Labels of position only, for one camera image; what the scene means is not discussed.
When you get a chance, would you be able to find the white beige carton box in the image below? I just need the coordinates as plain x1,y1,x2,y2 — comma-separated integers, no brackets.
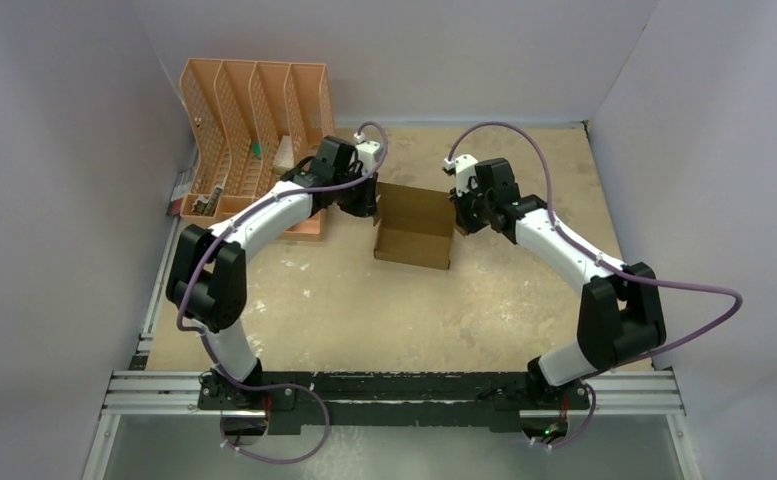
272,136,295,176

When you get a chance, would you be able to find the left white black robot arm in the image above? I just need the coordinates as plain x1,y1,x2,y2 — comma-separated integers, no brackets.
165,136,387,409

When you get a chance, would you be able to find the black white patterned card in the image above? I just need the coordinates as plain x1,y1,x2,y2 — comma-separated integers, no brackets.
191,185,224,216

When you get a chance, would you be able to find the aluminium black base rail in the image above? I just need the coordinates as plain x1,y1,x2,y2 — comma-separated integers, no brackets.
101,371,685,435

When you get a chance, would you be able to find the pack of coloured markers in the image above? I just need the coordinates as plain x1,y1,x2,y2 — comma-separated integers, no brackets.
166,168,195,217

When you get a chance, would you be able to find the orange plastic file organizer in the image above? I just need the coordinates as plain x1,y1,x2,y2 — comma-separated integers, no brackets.
179,58,335,227

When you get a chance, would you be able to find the brown cardboard box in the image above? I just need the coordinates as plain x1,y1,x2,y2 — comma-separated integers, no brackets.
373,182,455,270

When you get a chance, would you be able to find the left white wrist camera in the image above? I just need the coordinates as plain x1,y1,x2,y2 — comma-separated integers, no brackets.
354,133,384,175

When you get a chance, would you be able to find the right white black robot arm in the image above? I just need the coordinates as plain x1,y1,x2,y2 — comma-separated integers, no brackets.
443,155,667,407

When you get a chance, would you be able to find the green small box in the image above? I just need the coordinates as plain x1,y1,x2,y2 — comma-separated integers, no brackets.
250,142,263,159

